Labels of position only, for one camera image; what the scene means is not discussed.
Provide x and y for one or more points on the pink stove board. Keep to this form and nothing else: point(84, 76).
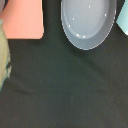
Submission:
point(23, 19)

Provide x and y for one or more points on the grey frying pan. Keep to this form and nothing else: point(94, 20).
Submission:
point(87, 23)

